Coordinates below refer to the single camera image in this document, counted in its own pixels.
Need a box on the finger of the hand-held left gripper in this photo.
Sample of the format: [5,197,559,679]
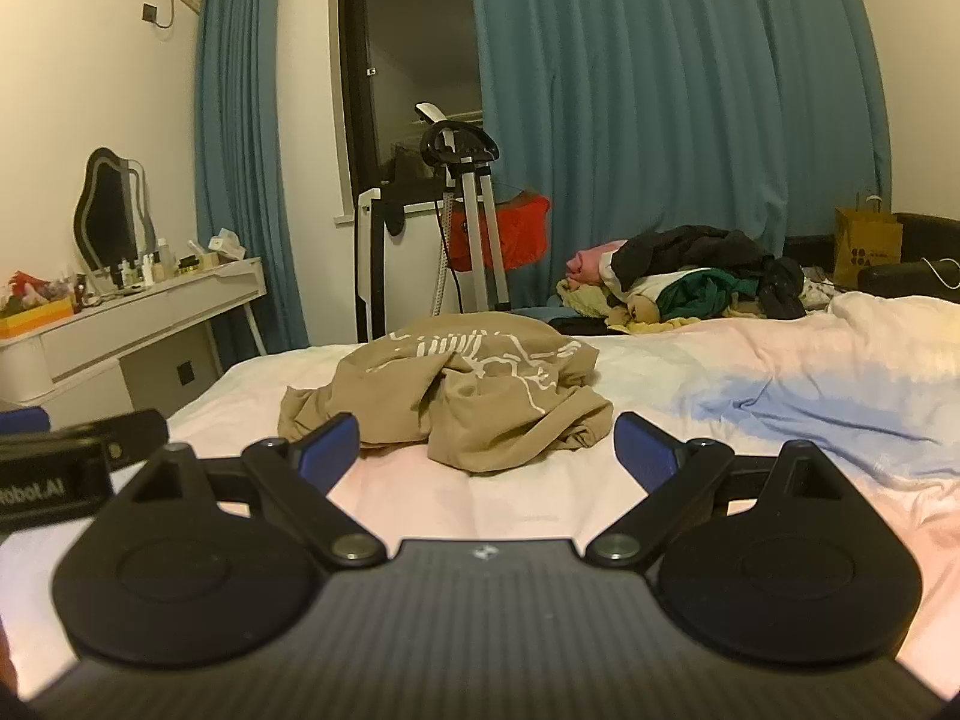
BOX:
[0,406,48,436]
[0,410,170,472]

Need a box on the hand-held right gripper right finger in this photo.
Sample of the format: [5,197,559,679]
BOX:
[585,411,857,569]

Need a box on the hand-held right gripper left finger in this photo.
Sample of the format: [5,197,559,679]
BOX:
[111,412,389,569]

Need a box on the khaki printed t-shirt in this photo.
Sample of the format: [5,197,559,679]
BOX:
[277,311,616,475]

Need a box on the orange box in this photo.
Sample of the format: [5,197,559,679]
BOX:
[0,296,77,340]

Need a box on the white dressing table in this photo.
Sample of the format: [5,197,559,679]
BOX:
[0,255,268,422]

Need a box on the pastel tie-dye bed blanket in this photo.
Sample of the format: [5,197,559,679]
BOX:
[0,292,960,698]

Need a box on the pale yellow garment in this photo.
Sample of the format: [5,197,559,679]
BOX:
[556,279,703,335]

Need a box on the row of cosmetic bottles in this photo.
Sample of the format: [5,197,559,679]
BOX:
[107,238,182,290]

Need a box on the dark green garment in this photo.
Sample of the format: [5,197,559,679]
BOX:
[658,270,764,320]

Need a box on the pink garment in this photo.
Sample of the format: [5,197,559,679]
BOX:
[565,240,628,284]

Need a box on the tissue box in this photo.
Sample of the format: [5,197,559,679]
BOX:
[187,228,246,268]

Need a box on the black garment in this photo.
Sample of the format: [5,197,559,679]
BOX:
[611,225,809,317]

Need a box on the red cloth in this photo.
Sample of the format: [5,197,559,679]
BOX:
[448,193,553,272]

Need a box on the narrow blue curtain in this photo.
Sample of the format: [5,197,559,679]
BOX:
[193,0,311,355]

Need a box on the yellow paper bag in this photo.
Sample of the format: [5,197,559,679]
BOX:
[834,191,904,290]

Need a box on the wide blue curtain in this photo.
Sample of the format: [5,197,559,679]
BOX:
[466,0,893,316]

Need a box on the black bed headboard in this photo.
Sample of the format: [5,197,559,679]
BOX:
[784,213,960,295]

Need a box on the dark window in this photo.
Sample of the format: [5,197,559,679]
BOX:
[337,0,485,227]

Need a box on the white panel with black frame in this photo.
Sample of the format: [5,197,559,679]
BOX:
[354,180,452,344]

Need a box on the wavy frame mirror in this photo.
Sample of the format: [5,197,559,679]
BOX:
[72,147,157,275]

